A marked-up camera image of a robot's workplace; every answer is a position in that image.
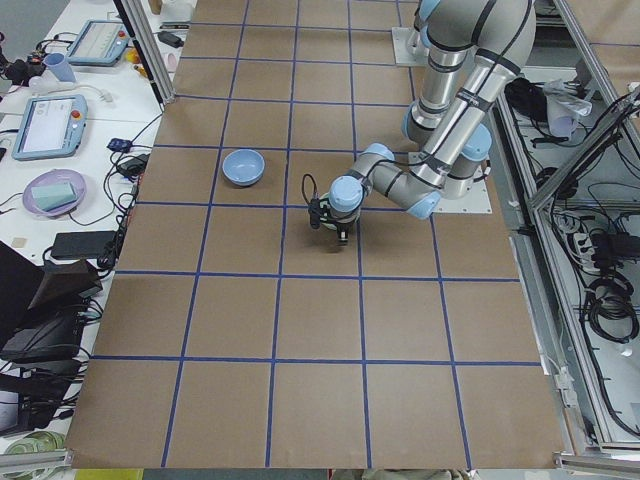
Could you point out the near blue teach pendant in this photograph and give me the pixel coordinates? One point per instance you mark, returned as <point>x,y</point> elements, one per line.
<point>51,127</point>

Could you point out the blue bowl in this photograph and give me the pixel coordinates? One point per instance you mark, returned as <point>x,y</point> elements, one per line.
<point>243,167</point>

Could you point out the black flat phone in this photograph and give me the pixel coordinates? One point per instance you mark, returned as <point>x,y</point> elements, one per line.
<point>85,244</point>

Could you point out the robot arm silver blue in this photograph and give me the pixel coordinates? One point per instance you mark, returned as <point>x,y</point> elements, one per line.
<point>475,48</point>
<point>419,40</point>

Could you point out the teal sponge block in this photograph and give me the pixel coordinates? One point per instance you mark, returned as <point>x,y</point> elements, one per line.
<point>49,197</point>

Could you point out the purple plate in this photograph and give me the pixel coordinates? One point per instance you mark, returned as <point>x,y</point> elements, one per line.
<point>52,177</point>

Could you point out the black power adapter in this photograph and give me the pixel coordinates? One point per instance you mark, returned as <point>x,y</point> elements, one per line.
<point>170,39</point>

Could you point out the light blue plastic cup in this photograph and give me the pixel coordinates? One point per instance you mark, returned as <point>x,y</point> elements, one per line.
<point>57,63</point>

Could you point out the far blue teach pendant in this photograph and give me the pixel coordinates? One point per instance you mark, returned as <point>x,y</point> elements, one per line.
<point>99,43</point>

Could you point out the black laptop stand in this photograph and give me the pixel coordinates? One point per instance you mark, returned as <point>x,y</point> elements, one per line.
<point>35,301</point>

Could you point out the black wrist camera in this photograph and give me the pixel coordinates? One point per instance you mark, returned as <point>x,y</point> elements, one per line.
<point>316,213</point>

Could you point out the blue teach pendant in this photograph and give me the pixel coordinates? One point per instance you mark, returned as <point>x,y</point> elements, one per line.
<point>51,127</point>
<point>99,43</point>

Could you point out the aluminium frame post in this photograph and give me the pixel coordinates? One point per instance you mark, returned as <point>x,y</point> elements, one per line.
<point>136,23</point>

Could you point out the green bowl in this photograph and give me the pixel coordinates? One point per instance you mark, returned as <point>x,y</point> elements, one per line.
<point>327,208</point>

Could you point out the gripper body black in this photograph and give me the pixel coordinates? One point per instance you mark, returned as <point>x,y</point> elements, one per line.
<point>339,228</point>

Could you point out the small blue device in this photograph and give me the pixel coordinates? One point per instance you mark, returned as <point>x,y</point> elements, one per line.
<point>120,145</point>

